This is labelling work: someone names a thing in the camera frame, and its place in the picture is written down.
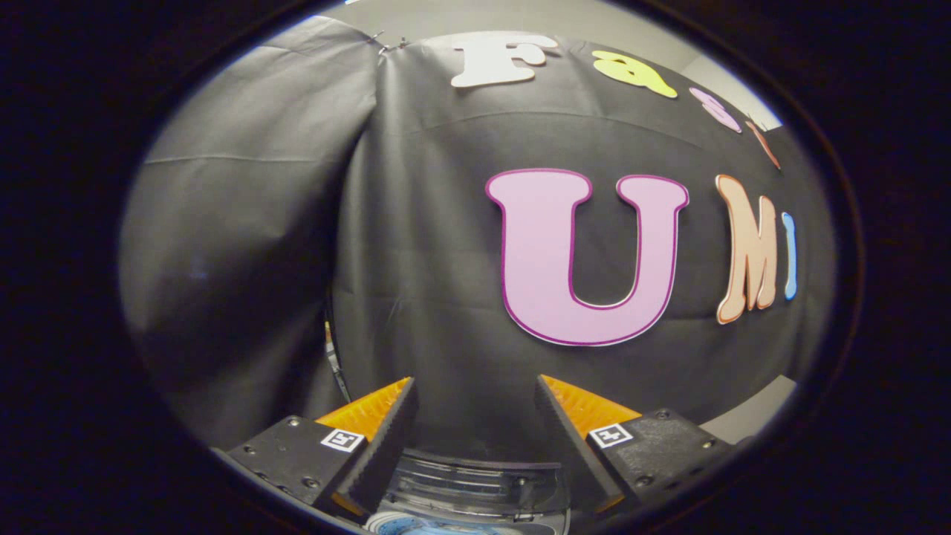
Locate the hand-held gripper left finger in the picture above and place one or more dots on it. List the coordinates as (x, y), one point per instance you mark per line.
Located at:
(386, 438)

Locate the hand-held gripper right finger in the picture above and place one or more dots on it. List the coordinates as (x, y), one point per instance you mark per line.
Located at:
(568, 446)

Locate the thin backdrop stand pole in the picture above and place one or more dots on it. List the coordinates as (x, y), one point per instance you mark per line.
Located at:
(336, 364)

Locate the grey cabinet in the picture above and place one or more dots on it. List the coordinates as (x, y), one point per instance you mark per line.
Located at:
(752, 412)

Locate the black backdrop cloth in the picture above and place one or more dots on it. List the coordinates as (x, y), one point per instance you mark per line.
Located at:
(260, 245)

